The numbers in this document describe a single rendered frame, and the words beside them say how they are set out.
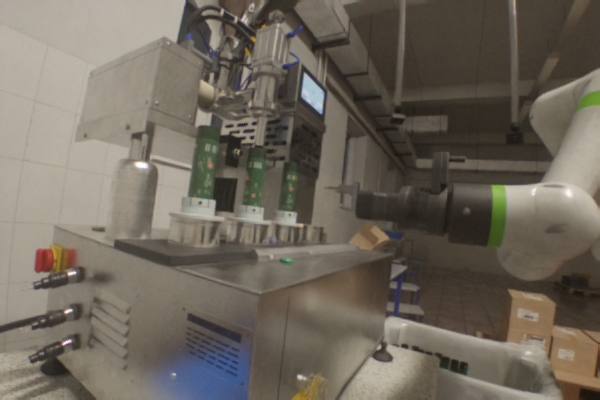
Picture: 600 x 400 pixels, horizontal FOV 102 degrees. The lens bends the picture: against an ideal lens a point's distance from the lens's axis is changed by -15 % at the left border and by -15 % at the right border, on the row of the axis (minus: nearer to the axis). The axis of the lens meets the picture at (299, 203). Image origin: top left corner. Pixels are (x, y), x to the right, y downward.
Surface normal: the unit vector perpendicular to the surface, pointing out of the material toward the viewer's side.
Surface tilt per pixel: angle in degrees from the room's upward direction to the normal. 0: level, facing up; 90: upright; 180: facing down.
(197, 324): 90
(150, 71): 90
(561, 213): 81
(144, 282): 90
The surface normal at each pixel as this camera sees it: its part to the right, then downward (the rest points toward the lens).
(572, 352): -0.50, -0.11
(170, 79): 0.87, 0.07
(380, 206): -0.16, -0.07
